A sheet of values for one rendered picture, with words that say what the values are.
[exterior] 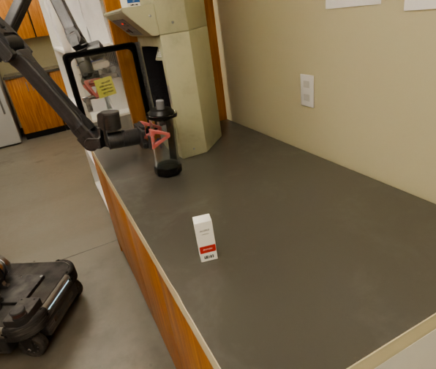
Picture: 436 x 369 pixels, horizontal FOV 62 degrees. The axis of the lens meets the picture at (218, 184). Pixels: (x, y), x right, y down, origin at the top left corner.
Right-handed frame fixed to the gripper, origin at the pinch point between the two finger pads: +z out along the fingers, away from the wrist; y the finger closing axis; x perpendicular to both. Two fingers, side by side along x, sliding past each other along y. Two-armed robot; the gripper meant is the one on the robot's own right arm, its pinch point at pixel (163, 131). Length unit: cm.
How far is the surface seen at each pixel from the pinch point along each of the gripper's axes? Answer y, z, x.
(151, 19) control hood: 11.6, 3.5, -36.2
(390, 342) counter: -95, 6, 11
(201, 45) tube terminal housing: 18.5, 24.6, -26.1
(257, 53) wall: 17, 50, -21
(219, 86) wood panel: 47, 46, -3
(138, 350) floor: 12, -21, 113
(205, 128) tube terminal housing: 11.2, 21.6, 5.4
